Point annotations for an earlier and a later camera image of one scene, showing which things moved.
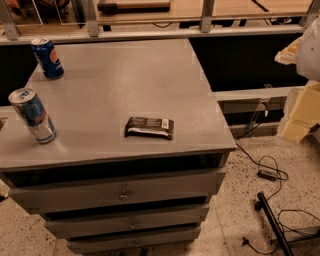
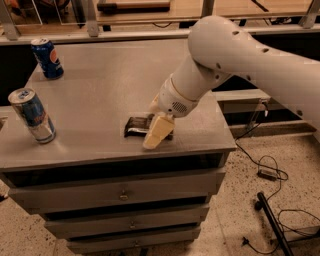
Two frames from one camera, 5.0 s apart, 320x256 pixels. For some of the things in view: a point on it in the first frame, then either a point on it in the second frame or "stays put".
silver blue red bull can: (29, 103) stays put
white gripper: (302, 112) → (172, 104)
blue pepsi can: (48, 58) stays put
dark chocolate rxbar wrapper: (155, 128) stays put
